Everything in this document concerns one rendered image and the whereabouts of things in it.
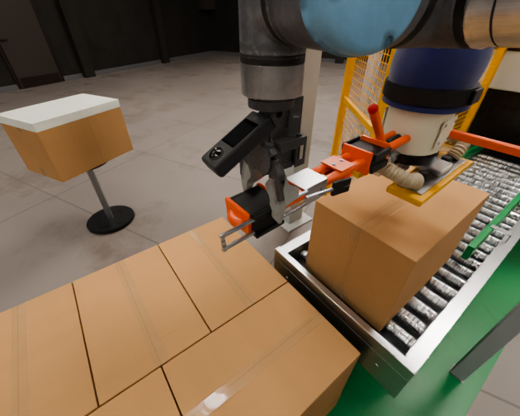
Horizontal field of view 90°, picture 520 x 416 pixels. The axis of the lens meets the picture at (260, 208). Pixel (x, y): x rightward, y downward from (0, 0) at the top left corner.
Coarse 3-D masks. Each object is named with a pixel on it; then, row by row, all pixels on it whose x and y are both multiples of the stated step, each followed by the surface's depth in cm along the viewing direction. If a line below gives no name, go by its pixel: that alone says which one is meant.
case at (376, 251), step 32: (352, 192) 106; (384, 192) 106; (448, 192) 106; (480, 192) 106; (320, 224) 105; (352, 224) 91; (384, 224) 90; (416, 224) 90; (448, 224) 90; (320, 256) 113; (352, 256) 97; (384, 256) 85; (416, 256) 79; (448, 256) 122; (352, 288) 103; (384, 288) 90; (416, 288) 106; (384, 320) 96
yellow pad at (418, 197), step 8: (440, 152) 90; (448, 160) 80; (464, 160) 84; (416, 168) 81; (456, 168) 81; (464, 168) 81; (424, 176) 74; (432, 176) 77; (440, 176) 77; (448, 176) 77; (456, 176) 79; (392, 184) 75; (424, 184) 74; (432, 184) 73; (440, 184) 74; (392, 192) 74; (400, 192) 72; (408, 192) 72; (416, 192) 71; (424, 192) 71; (432, 192) 71; (408, 200) 71; (416, 200) 69; (424, 200) 69
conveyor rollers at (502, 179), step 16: (480, 160) 221; (496, 160) 220; (464, 176) 197; (480, 176) 197; (496, 176) 197; (512, 176) 196; (496, 192) 178; (512, 192) 179; (496, 208) 165; (480, 224) 152; (512, 224) 154; (464, 240) 145; (496, 240) 141; (304, 256) 133; (480, 256) 133; (448, 272) 124; (464, 272) 125; (448, 288) 117; (416, 304) 111; (432, 304) 114; (416, 320) 104; (432, 320) 106; (400, 336) 100; (400, 352) 95
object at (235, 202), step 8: (240, 192) 50; (248, 192) 50; (256, 192) 50; (264, 192) 50; (232, 200) 49; (240, 200) 49; (248, 200) 48; (256, 200) 48; (264, 200) 48; (232, 208) 48; (240, 208) 47; (248, 208) 46; (256, 208) 46; (240, 216) 47; (248, 216) 45; (248, 232) 47
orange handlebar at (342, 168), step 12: (456, 132) 73; (396, 144) 69; (480, 144) 70; (492, 144) 68; (504, 144) 66; (336, 156) 63; (348, 156) 65; (516, 156) 65; (312, 168) 60; (324, 168) 60; (336, 168) 58; (348, 168) 59; (336, 180) 58; (228, 216) 48
